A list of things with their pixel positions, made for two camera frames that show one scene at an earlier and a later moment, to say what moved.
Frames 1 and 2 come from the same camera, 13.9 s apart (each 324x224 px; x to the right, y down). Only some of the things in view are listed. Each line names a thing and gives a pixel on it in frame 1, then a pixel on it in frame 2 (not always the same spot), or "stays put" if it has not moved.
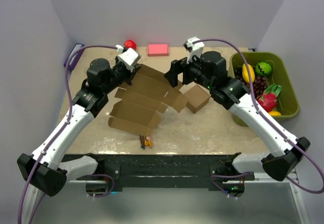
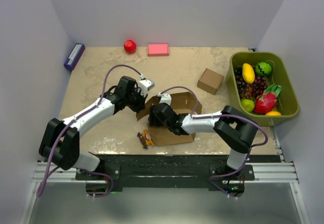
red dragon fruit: [268, 100] stays put
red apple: [130, 44] stays put
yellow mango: [245, 75] stays put
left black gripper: [130, 75] → [141, 105]
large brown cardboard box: [138, 106] → [181, 103]
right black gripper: [179, 66] → [153, 118]
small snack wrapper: [146, 141] stays put
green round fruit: [263, 69] stays put
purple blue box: [73, 60] stays put
